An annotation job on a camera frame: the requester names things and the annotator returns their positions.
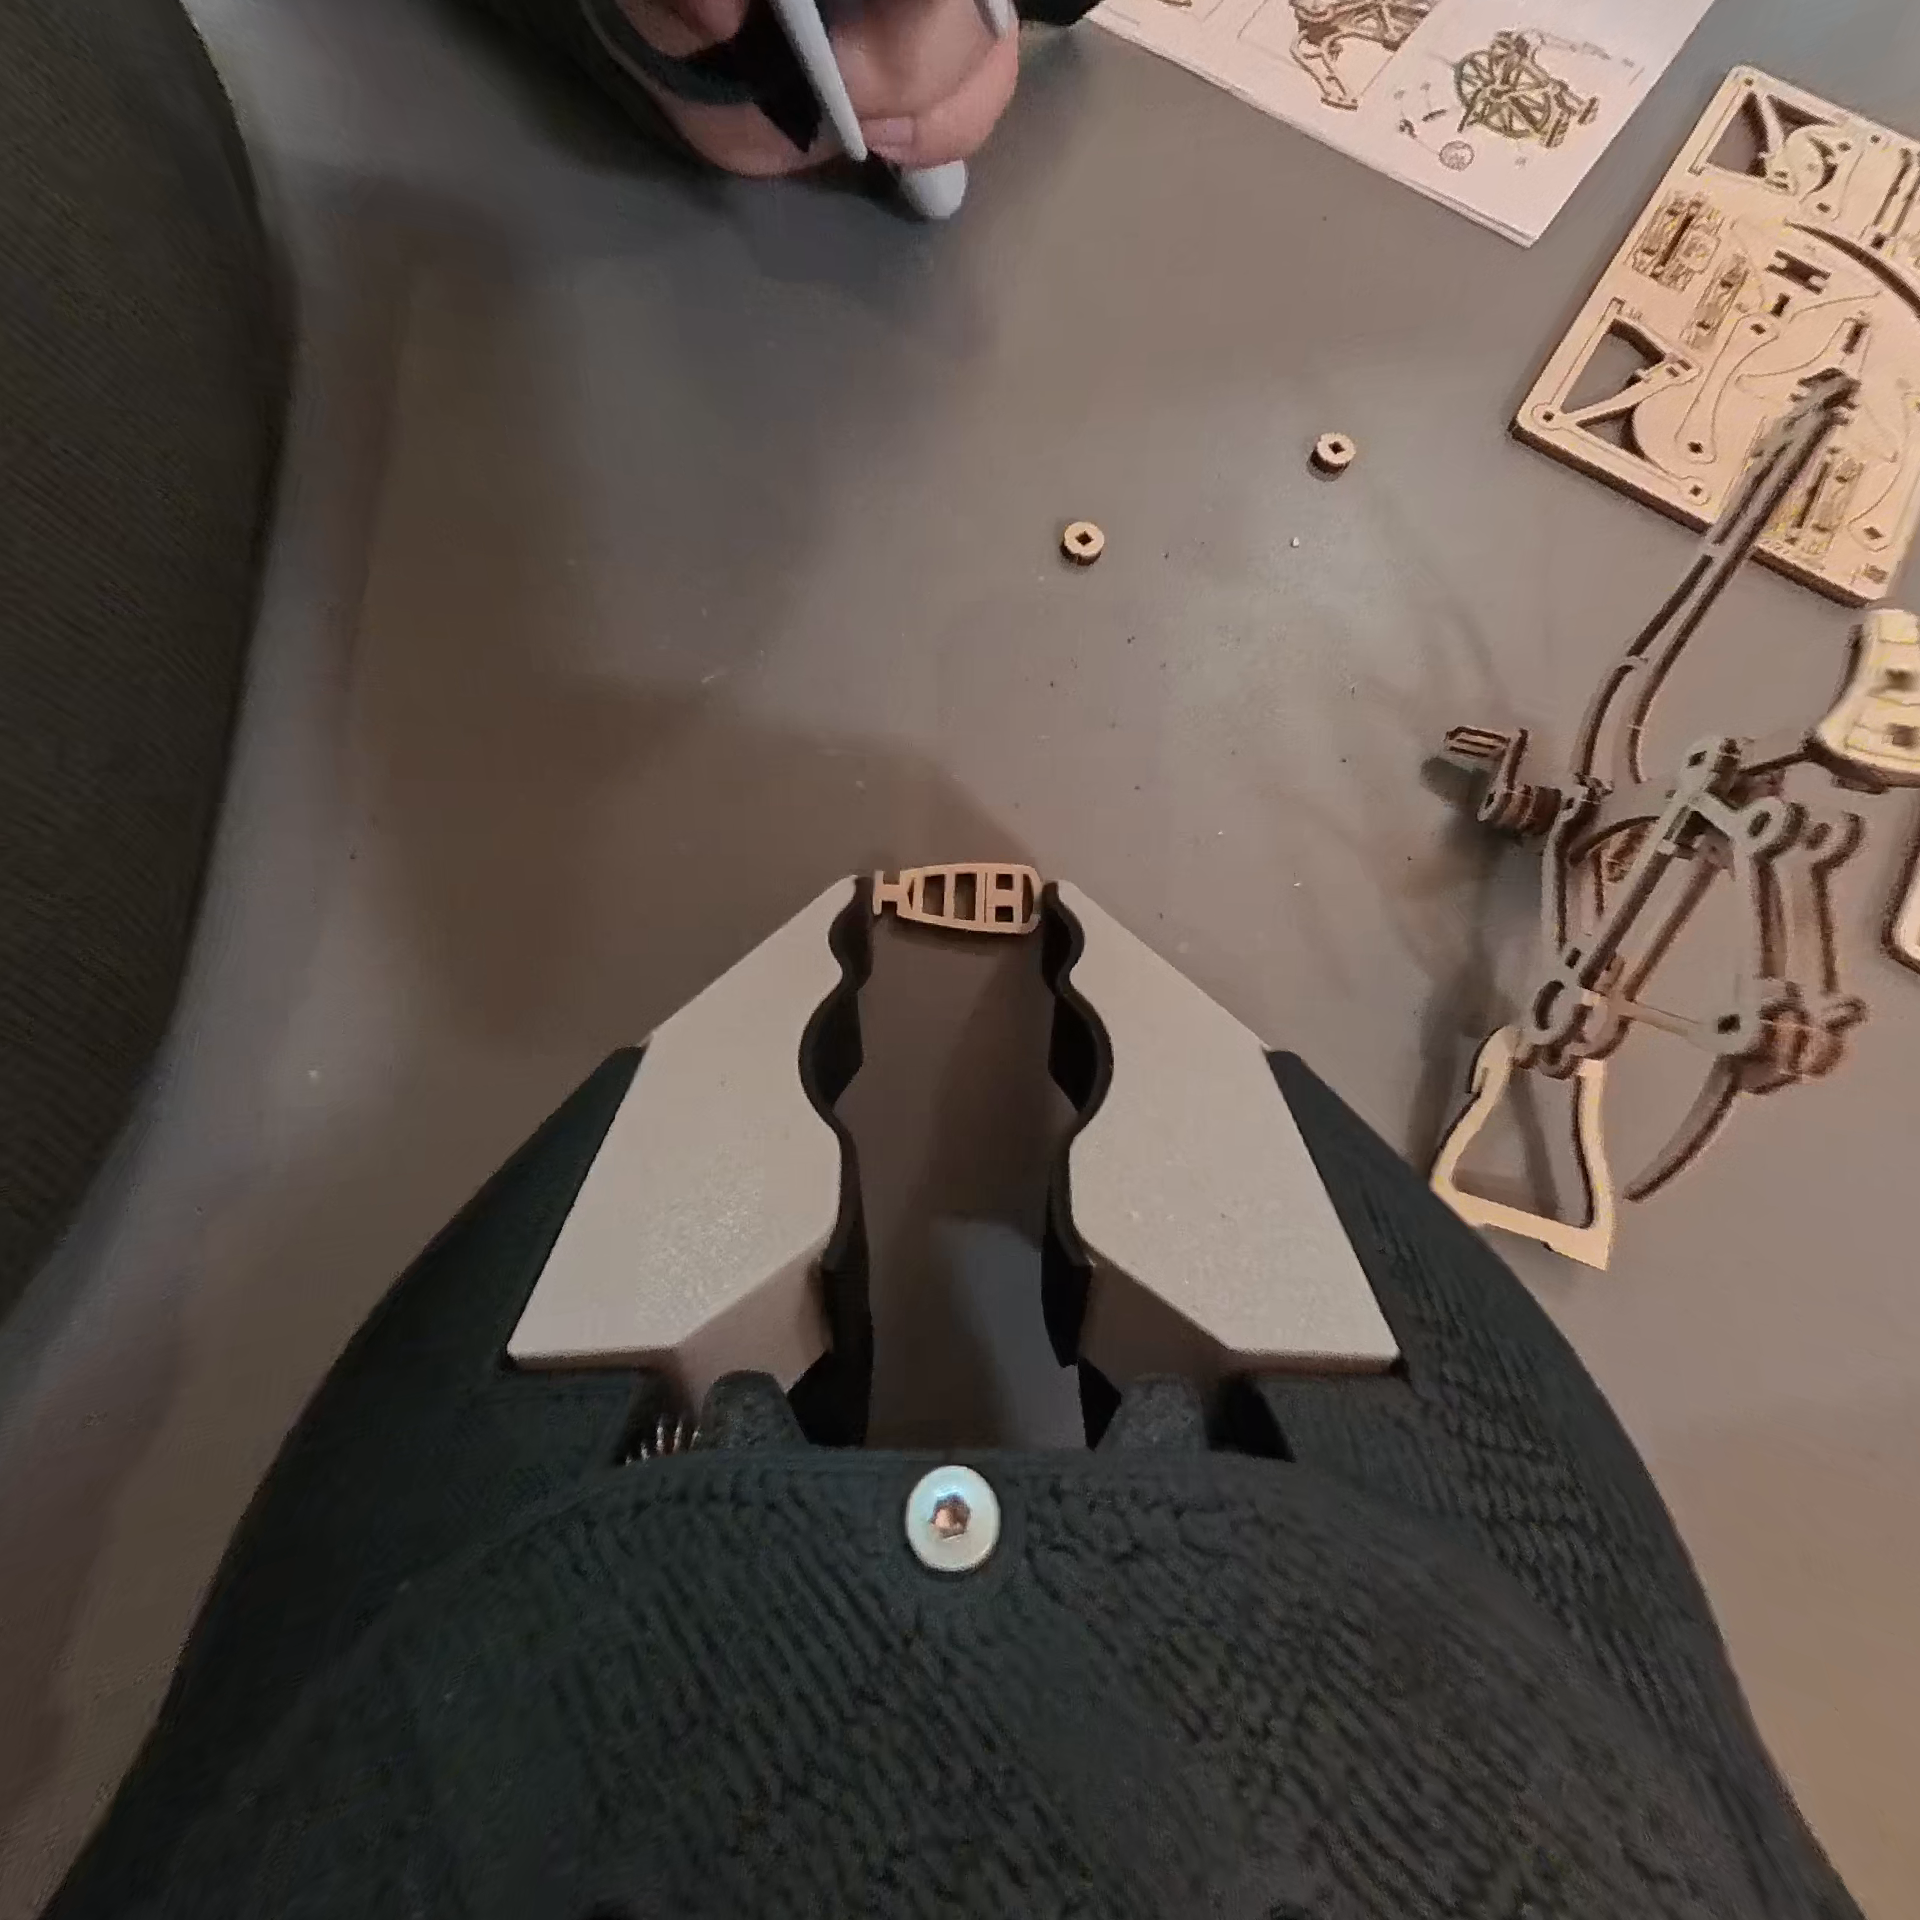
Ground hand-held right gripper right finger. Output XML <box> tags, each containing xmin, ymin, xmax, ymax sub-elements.
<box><xmin>1041</xmin><ymin>882</ymin><xmax>1407</xmax><ymax>1453</ymax></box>

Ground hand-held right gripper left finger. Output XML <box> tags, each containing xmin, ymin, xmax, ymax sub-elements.
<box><xmin>508</xmin><ymin>876</ymin><xmax>881</xmax><ymax>1453</ymax></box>

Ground small slotted wooden part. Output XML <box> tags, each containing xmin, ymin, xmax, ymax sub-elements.
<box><xmin>872</xmin><ymin>863</ymin><xmax>1049</xmax><ymax>941</ymax></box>

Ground partly assembled wooden model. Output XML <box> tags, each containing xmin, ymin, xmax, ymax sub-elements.
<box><xmin>1423</xmin><ymin>368</ymin><xmax>1920</xmax><ymax>1274</ymax></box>

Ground wooden parts sheet curved cutouts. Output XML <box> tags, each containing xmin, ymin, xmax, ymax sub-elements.
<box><xmin>1508</xmin><ymin>64</ymin><xmax>1920</xmax><ymax>611</ymax></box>

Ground person's left hand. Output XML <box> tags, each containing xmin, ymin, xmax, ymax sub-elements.
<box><xmin>600</xmin><ymin>0</ymin><xmax>1010</xmax><ymax>179</ymax></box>

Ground printed instruction sheet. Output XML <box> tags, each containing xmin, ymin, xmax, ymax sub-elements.
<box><xmin>1076</xmin><ymin>0</ymin><xmax>1715</xmax><ymax>252</ymax></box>

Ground dark cloth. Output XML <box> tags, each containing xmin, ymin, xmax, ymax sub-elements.
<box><xmin>0</xmin><ymin>0</ymin><xmax>295</xmax><ymax>1314</ymax></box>

